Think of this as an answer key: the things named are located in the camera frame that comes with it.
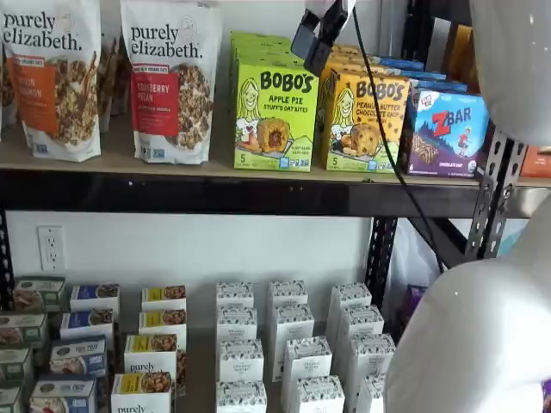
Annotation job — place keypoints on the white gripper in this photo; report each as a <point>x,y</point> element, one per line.
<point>329,21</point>

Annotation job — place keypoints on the green Bobo's apple pie box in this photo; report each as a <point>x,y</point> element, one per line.
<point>275,120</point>
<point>267,58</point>
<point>262,46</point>
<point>258,36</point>

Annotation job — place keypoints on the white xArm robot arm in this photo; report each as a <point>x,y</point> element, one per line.
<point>473,335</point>

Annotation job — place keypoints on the yellow Bobo's peanut butter box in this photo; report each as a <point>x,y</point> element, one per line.
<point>348,48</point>
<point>351,57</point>
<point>353,129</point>
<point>348,68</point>

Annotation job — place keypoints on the blue Zbar snack box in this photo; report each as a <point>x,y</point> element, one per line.
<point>447,137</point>
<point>426,75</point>
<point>439,86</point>
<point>400,63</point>

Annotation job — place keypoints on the tan shelf board with bags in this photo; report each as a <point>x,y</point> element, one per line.
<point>116,150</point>

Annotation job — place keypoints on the orange snack box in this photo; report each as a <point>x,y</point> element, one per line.
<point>538,161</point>

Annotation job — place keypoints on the yellow purely elizabeth box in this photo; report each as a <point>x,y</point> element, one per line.
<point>150,355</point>
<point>162,322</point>
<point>163,297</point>
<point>142,391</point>

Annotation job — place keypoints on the blue oatmeal box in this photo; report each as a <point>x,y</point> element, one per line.
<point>79,357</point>
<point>94,297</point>
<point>86,322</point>
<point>62,396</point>

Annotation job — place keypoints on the green oatmeal box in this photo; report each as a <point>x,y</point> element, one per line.
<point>23,329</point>
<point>9,400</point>
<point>15,363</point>
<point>41,292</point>

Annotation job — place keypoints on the purple snack box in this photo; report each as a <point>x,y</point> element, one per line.
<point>546,400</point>

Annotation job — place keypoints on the yellow orange package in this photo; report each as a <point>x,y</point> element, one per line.
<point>460,56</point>

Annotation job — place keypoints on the red label granola bag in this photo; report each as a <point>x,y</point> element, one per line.
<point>172,107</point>

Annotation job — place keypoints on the white granola bag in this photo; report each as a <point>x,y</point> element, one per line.
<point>113,77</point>
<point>6,86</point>

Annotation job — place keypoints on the white plastic bag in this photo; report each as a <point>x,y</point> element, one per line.
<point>409,258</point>

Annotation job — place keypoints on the white floral pattern carton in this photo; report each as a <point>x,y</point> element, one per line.
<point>288,292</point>
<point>305,361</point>
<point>237,322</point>
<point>292,322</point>
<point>351,294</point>
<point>361,320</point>
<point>241,359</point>
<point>371,393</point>
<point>234,294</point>
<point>241,396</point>
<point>318,393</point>
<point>372,357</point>

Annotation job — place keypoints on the orange label granola bag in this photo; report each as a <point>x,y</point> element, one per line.
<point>51,107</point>

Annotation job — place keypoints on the small purple package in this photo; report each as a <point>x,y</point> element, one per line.
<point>413,301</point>

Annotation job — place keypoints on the purely elizabeth small boxes group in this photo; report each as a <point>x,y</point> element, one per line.
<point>200,357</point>

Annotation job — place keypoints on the black metal rack frame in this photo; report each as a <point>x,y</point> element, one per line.
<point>215,193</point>

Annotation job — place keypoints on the white wall outlet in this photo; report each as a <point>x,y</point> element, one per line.
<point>51,248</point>

